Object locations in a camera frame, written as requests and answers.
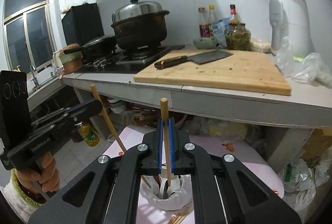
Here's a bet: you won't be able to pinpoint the wooden chopstick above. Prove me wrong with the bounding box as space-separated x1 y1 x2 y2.
175 207 189 224
89 84 153 189
168 212 187 224
168 213 181 224
160 98 172 181
172 210 188 224

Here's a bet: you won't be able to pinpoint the kitchen cleaver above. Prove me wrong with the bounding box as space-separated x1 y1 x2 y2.
154 50 232 69

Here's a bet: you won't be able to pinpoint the white kitchen appliance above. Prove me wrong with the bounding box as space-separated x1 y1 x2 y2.
269 0 312 57

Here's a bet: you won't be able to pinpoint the person left hand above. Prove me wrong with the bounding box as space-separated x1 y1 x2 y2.
15 152 60 194

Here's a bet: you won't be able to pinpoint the cooking oil bottle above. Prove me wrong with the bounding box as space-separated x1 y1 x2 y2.
77 122 100 147

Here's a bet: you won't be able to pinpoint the white plastic bag cover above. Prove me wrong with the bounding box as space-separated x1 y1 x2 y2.
139 173 195 212

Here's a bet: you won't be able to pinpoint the brown clay pot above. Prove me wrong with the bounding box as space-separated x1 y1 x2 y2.
59 43 83 74

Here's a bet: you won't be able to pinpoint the gas stove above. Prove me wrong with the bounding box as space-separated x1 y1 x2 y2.
75 45 185 74

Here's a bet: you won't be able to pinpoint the steel utensil holder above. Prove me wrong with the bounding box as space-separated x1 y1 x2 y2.
140 174 194 212

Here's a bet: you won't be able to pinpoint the black frying pan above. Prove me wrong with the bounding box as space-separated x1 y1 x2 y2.
63 35 117 57

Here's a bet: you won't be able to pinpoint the white towel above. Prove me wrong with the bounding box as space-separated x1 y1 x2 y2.
1 173 42 223

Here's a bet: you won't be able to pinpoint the black box appliance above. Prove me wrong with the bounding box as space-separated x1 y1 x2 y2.
62 3 104 46

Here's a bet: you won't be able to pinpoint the black pot with steel lid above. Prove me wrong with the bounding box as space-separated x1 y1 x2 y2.
111 0 169 50

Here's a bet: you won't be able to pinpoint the cardboard box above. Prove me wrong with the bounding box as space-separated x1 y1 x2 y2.
301 128 332 163

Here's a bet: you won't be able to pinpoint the wooden cutting board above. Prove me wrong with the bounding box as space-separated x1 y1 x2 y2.
133 50 292 96

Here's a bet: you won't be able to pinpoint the small grey dish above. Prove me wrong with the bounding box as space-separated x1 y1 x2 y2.
193 37 218 49

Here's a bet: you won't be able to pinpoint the dark sauce bottle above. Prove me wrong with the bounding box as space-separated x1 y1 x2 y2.
198 7 209 38

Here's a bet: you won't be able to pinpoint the yellow cap bottle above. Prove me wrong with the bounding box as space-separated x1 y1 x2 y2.
208 4 217 37

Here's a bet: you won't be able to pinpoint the clear plastic bags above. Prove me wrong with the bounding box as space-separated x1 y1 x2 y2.
273 37 331 88

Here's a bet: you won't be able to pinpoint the glass pickle jar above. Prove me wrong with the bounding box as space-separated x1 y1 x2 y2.
224 23 251 51

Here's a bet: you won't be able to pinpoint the red cap bottle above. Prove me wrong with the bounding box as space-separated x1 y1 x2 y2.
229 4 241 24

